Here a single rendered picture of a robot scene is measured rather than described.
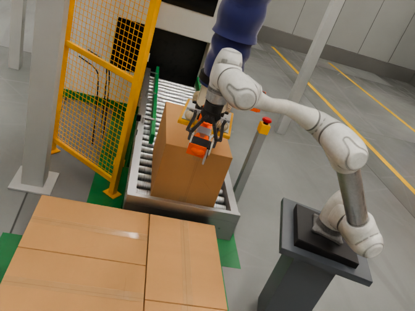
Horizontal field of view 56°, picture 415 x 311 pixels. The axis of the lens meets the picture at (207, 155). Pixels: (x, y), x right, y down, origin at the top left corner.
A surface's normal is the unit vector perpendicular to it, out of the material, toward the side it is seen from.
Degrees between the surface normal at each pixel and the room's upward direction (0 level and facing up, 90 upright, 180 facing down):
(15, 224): 0
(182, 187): 90
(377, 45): 90
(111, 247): 0
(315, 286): 90
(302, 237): 3
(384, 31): 90
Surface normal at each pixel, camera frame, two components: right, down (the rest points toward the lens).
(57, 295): 0.29, -0.83
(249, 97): 0.12, 0.50
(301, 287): -0.19, 0.43
